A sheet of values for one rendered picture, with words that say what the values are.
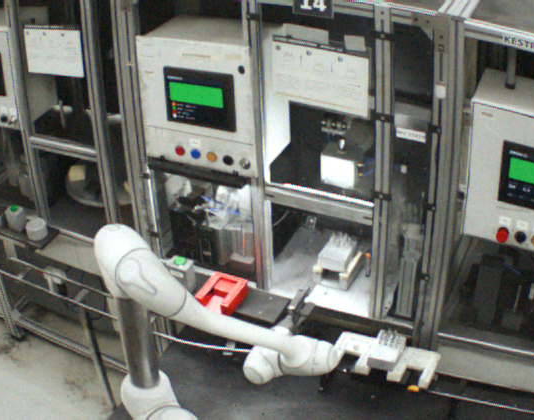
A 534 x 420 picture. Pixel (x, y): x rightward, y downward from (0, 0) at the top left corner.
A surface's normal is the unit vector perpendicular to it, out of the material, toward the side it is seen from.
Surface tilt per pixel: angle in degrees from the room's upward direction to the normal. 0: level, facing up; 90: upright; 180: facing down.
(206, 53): 90
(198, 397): 0
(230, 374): 0
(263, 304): 0
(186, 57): 90
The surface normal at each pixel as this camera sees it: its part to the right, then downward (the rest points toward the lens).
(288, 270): -0.04, -0.83
